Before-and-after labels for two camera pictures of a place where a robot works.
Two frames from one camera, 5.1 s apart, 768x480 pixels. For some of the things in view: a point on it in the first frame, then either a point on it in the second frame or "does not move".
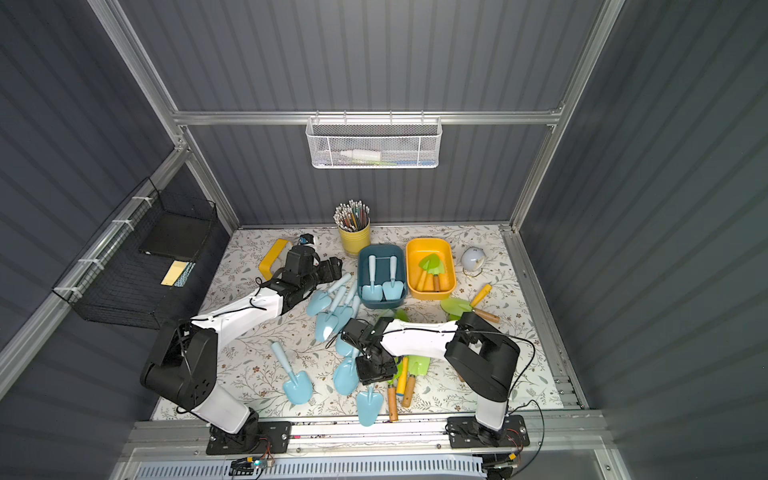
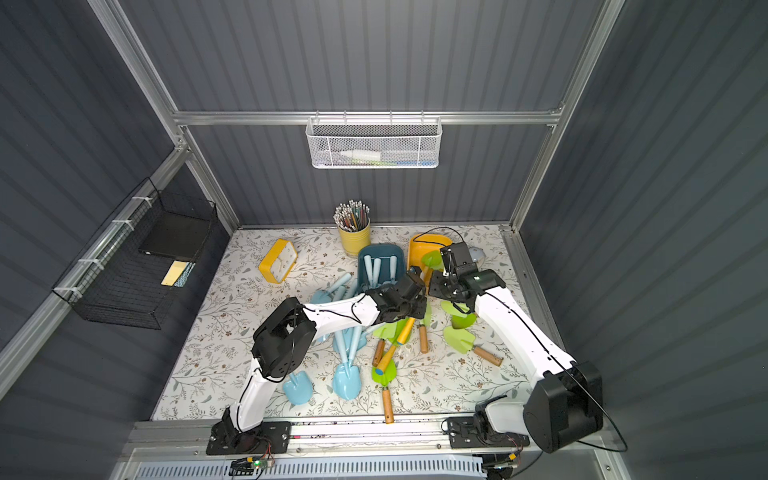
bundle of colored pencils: [353, 216] does not move
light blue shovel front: [369, 406] to [346, 378]
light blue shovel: [393, 290] does not move
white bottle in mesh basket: [362, 155] does not move
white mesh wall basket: [373, 142] does not move
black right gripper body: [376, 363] to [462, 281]
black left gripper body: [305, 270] to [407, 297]
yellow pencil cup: [355, 241] does not move
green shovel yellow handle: [453, 307] does not move
